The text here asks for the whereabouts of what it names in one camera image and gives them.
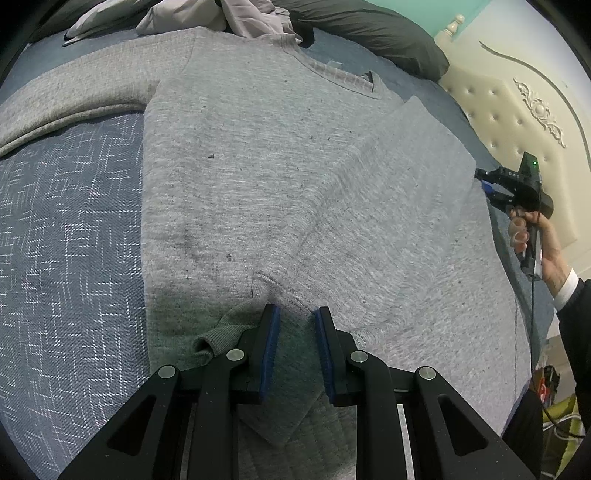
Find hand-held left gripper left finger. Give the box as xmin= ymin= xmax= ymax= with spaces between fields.
xmin=58 ymin=302 xmax=281 ymax=480

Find person's right forearm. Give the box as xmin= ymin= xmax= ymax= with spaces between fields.
xmin=551 ymin=268 xmax=591 ymax=480

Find cream tufted headboard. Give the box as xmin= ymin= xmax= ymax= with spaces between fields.
xmin=436 ymin=14 xmax=591 ymax=259

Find grey knit sweater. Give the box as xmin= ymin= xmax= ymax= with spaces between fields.
xmin=0 ymin=25 xmax=534 ymax=480

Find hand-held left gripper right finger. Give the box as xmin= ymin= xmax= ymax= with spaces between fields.
xmin=314 ymin=305 xmax=536 ymax=480

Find dark grey long pillow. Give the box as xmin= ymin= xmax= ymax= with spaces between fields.
xmin=32 ymin=0 xmax=451 ymax=80

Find light lilac jacket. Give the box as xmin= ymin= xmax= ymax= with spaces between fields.
xmin=62 ymin=0 xmax=305 ymax=47

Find blue patterned bed blanket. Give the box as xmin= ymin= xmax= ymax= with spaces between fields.
xmin=0 ymin=28 xmax=559 ymax=480

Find person's right hand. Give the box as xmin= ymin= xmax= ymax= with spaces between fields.
xmin=507 ymin=205 xmax=578 ymax=296

